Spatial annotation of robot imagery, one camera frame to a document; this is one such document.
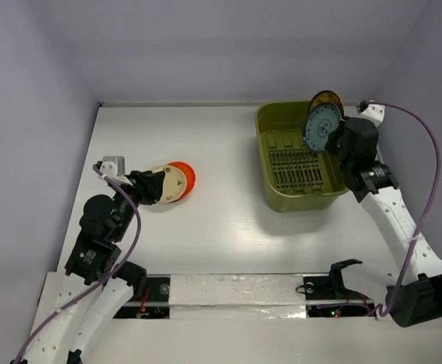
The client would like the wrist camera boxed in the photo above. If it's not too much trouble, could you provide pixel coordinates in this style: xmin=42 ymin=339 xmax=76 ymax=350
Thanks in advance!
xmin=357 ymin=100 xmax=385 ymax=127
xmin=92 ymin=155 xmax=131 ymax=185

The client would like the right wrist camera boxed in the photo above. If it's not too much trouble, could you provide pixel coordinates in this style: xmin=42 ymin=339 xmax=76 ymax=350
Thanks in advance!
xmin=357 ymin=100 xmax=385 ymax=127

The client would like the orange plate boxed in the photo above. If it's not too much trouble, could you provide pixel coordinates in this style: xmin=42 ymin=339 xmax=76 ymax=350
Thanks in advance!
xmin=169 ymin=161 xmax=196 ymax=201

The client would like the green dish rack tub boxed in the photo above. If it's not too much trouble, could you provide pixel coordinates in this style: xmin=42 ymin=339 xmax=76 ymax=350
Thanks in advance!
xmin=255 ymin=101 xmax=349 ymax=213

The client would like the blue patterned plate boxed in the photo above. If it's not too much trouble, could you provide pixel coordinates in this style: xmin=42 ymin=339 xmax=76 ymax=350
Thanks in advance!
xmin=303 ymin=103 xmax=342 ymax=153

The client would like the aluminium side rail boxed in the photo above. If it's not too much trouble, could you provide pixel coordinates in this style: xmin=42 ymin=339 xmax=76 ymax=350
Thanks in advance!
xmin=356 ymin=105 xmax=417 ymax=268

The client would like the cream floral plate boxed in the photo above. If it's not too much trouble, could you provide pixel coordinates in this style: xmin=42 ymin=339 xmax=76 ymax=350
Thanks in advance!
xmin=159 ymin=165 xmax=187 ymax=204

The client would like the silver taped base panel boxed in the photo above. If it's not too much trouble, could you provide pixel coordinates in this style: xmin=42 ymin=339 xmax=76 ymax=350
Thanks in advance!
xmin=168 ymin=275 xmax=307 ymax=320

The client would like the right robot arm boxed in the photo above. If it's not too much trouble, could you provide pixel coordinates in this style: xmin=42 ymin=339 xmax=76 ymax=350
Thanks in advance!
xmin=326 ymin=118 xmax=442 ymax=328

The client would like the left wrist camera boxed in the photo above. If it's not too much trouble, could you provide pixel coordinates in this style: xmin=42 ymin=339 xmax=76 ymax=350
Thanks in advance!
xmin=92 ymin=155 xmax=131 ymax=185

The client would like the beige plate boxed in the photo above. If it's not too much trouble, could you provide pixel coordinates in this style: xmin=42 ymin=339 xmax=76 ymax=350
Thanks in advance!
xmin=148 ymin=165 xmax=168 ymax=174

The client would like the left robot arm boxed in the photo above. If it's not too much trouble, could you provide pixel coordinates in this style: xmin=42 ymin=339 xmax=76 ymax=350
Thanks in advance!
xmin=13 ymin=170 xmax=165 ymax=363

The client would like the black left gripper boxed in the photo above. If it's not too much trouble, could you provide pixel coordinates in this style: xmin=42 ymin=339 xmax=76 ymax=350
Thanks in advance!
xmin=112 ymin=168 xmax=165 ymax=240

